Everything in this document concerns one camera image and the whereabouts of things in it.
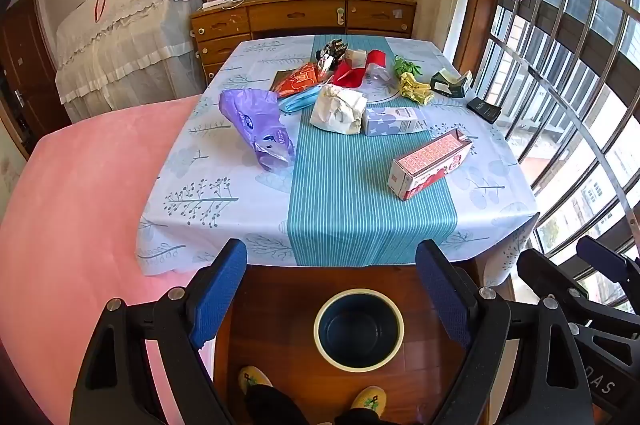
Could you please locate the pink bed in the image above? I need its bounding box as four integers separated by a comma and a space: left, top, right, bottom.
0, 95, 221, 425

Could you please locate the white blue carton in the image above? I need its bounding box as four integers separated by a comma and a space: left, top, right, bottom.
361, 105, 429, 136

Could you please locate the wooden desk with drawers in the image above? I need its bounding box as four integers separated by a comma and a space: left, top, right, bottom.
190, 0, 418, 88

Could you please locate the yellow crumpled paper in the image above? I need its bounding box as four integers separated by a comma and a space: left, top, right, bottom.
398, 72, 433, 106

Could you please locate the yellow knit slipper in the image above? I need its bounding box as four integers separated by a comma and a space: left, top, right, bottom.
237, 366, 273, 398
350, 386, 386, 416

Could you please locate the window with metal grille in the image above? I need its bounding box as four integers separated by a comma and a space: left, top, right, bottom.
452, 0, 640, 306

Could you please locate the person's left leg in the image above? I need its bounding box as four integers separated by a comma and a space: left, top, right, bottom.
245, 384, 307, 425

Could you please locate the orange snack packet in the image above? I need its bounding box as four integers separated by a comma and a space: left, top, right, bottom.
270, 64, 321, 100

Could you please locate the dark green box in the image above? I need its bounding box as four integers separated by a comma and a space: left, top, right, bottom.
430, 69, 474, 98

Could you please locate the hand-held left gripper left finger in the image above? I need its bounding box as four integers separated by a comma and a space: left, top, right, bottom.
70, 238, 248, 425

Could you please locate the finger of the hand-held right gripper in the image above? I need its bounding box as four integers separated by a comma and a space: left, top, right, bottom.
516, 248, 640, 346
576, 236, 640, 306

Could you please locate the lace covered piano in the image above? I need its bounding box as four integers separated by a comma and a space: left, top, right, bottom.
54, 0, 206, 123

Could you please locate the black flat box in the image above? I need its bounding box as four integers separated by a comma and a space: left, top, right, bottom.
466, 97, 502, 123

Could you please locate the purple plastic bag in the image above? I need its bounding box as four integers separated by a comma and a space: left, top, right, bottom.
218, 88, 297, 173

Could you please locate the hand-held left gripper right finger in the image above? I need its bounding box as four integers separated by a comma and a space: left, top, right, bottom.
416, 239, 596, 425

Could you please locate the white paper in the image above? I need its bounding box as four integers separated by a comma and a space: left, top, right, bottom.
309, 84, 368, 136

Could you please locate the red paper sheet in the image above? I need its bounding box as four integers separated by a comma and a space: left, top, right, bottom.
331, 50, 387, 88

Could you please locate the leaf print tablecloth teal stripe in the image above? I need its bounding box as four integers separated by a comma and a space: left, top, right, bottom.
135, 35, 541, 278

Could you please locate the dark blue cream-rimmed bin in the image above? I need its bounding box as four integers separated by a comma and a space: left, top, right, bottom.
313, 288, 405, 373

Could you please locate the brown wooden door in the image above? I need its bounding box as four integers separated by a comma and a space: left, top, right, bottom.
0, 0, 71, 160

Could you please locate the blue face mask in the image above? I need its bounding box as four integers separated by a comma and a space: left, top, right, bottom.
277, 86, 323, 114

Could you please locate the pink red carton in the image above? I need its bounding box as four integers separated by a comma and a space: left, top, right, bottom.
388, 128, 474, 202

